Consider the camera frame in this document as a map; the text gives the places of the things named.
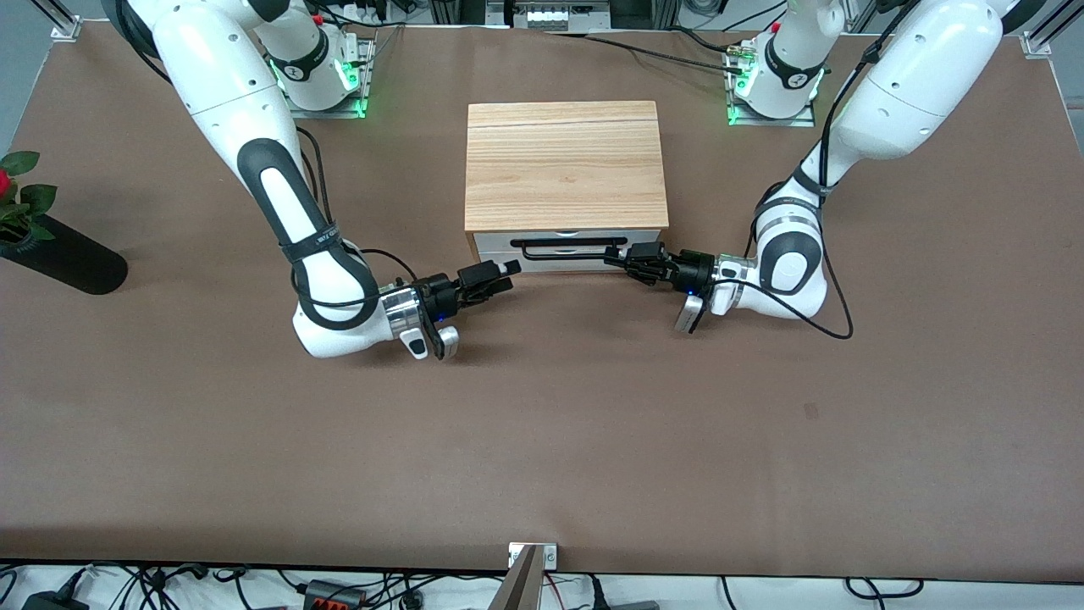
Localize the white-fronted drawer with handle mount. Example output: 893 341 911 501
473 230 662 254

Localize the black metal drawer handle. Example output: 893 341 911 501
510 236 629 262

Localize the light wooden drawer cabinet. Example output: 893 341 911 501
464 101 670 275

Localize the white power strip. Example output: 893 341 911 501
486 0 587 34

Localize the orange and black connector box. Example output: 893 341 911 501
303 579 368 610

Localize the black cylindrical vase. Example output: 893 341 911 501
0 213 129 296

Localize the red rose with green leaves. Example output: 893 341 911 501
0 150 58 247

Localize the black power adapter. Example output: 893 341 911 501
20 588 91 610

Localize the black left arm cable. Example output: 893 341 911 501
711 0 911 341

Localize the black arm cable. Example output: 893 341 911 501
711 0 911 341
292 125 424 308

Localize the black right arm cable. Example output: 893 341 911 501
292 125 424 308

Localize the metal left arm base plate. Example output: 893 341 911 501
727 51 817 129

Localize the long black table cable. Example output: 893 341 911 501
583 34 748 74

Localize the short black table cable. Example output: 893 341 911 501
665 27 734 55

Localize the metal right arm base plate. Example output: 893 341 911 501
284 36 376 119

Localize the small metal edge bracket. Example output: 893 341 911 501
507 542 559 570

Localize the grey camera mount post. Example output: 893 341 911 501
486 546 543 610

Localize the looped black floor cable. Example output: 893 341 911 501
845 577 926 600

